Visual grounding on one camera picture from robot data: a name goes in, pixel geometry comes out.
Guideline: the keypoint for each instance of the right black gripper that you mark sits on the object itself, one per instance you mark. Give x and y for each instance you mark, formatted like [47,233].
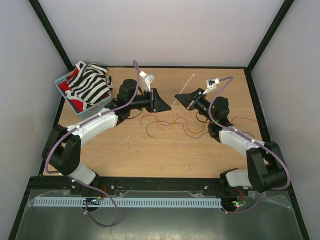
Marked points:
[189,100]

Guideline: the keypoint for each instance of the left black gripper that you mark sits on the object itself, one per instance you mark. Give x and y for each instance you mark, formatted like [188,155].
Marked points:
[156,104]

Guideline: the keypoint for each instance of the white zip tie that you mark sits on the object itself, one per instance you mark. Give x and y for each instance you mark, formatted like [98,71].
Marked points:
[183,88]

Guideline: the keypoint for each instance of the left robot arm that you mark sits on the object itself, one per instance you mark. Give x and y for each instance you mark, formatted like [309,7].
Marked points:
[63,147]

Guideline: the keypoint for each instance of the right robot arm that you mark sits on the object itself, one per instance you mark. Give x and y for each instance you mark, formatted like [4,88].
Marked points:
[265,165]

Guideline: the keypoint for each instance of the blue plastic basket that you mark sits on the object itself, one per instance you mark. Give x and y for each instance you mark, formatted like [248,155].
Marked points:
[91,108]

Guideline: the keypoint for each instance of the zebra striped cloth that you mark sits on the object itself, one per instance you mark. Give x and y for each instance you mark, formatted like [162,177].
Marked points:
[91,83]

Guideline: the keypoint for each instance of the red cloth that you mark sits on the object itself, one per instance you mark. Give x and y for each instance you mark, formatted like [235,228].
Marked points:
[76,102]

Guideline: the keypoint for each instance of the right green circuit board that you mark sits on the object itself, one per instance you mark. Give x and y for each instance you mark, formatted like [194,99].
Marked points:
[239,203]

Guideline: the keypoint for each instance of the green circuit board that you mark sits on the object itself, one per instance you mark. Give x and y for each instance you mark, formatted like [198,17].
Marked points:
[92,201]
[239,203]

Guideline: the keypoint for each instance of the left green circuit board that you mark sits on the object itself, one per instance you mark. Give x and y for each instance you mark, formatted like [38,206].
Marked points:
[92,201]

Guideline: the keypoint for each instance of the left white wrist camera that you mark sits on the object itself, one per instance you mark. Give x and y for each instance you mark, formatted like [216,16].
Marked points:
[146,80]

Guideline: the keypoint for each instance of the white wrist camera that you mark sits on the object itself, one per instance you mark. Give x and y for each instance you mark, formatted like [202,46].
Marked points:
[146,80]
[211,85]

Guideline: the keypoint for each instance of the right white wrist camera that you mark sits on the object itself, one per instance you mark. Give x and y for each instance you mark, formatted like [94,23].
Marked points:
[211,85]

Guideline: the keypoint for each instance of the light blue slotted cable duct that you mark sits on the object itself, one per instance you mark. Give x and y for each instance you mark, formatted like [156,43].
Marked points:
[131,202]

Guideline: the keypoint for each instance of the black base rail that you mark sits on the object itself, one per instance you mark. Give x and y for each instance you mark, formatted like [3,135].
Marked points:
[206,186]

